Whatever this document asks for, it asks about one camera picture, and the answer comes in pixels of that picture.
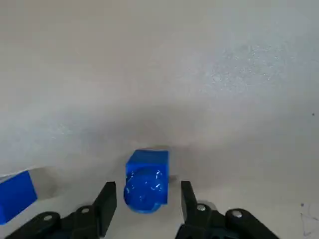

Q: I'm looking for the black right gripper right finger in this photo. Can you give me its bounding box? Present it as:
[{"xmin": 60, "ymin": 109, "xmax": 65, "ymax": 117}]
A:
[{"xmin": 174, "ymin": 180, "xmax": 280, "ymax": 239}]

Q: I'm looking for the blue block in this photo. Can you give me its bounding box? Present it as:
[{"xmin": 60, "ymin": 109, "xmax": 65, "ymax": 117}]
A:
[
  {"xmin": 123, "ymin": 149, "xmax": 170, "ymax": 215},
  {"xmin": 0, "ymin": 171, "xmax": 38, "ymax": 226}
]

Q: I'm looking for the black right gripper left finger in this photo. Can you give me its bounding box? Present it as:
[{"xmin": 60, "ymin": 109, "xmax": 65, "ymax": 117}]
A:
[{"xmin": 4, "ymin": 181, "xmax": 118, "ymax": 239}]

